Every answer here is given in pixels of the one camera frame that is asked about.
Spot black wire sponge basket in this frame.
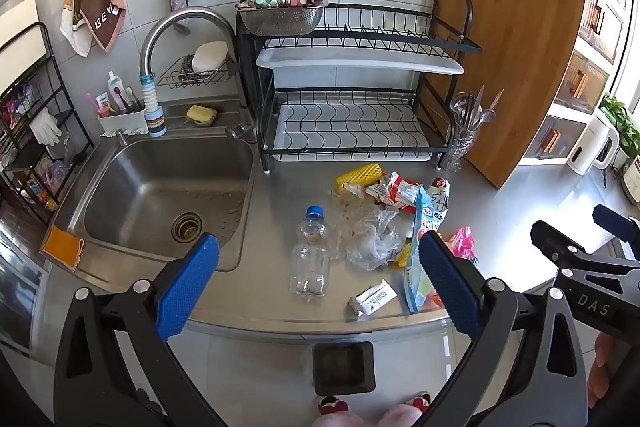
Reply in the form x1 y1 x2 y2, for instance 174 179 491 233
156 53 239 89

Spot yellow foam net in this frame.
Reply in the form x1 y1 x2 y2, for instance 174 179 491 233
336 163 384 194

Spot black storage rack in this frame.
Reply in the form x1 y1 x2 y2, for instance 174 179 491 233
0 22 96 228

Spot wooden cutting board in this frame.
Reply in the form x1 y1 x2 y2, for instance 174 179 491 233
417 0 586 190

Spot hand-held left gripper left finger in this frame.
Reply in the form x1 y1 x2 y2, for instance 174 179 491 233
52 232 223 427

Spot person's pink trouser leg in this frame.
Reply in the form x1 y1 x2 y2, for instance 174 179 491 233
312 409 368 427
385 404 426 427

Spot light blue snack bag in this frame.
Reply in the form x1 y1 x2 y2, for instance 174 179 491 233
403 187 443 314

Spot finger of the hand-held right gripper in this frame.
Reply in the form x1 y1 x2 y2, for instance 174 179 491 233
593 205 640 254
531 219 627 271

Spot white sponge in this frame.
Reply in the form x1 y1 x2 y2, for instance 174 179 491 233
192 42 230 72

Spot white snack bag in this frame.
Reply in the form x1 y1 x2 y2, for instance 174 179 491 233
429 178 454 234

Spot stainless steel sink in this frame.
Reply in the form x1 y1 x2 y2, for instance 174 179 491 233
52 134 257 274

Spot dark toothbrush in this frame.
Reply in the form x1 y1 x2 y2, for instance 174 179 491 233
122 86 146 112

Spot green potted plant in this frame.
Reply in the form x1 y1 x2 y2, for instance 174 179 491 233
599 92 640 202

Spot white brown hanging towel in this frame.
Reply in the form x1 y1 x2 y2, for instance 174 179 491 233
60 0 93 58

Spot clear plastic film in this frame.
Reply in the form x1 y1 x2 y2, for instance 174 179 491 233
327 188 368 212

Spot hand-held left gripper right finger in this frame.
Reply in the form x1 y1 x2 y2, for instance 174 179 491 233
417 230 587 427

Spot chrome gooseneck faucet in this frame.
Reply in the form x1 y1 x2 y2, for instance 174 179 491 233
139 7 250 108

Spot pink wrapper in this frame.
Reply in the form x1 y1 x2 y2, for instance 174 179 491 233
444 226 480 267

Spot white toothbrush holder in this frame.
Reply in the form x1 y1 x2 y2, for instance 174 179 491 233
97 106 151 138

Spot sink drain strainer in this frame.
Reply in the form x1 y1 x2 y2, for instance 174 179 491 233
171 212 204 242

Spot red white slipper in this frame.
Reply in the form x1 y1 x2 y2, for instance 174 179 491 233
404 393 432 414
317 394 351 415

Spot white narrow drip tray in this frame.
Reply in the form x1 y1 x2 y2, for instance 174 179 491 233
256 47 464 76

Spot steel colander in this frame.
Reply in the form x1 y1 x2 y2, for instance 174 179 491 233
236 0 331 38

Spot black dish rack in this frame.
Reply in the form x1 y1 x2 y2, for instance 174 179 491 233
235 0 484 174

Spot glass cup with cutlery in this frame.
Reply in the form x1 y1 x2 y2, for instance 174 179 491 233
449 84 505 132

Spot white wide drip tray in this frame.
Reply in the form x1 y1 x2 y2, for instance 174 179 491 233
272 101 437 162

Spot glass cutlery holder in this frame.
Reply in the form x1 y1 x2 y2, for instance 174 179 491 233
440 124 482 172

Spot small white packet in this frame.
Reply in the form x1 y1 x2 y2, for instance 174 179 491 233
348 279 399 319

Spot pink toothbrush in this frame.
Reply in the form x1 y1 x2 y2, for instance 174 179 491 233
84 93 112 118

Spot white gloves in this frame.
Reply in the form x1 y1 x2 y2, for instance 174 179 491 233
29 107 64 146

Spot red snack wrapper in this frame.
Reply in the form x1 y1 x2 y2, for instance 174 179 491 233
365 172 423 215

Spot person's right hand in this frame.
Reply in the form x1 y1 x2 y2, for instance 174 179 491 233
586 334 617 409

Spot white electric kettle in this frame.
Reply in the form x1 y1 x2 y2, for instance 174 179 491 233
565 109 621 178

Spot yellow sponge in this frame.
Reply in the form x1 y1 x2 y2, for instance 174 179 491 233
186 105 219 128

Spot clear plastic bottle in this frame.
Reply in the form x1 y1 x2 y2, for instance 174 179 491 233
289 205 332 305

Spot blue white faucet extension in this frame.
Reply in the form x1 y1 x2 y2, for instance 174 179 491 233
139 74 166 138

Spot clear plastic bag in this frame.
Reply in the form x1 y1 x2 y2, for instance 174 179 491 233
340 204 408 271

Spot black trash bin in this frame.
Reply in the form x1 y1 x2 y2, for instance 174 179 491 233
311 341 376 397

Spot orange cloth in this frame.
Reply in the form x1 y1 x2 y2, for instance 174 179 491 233
40 226 87 273

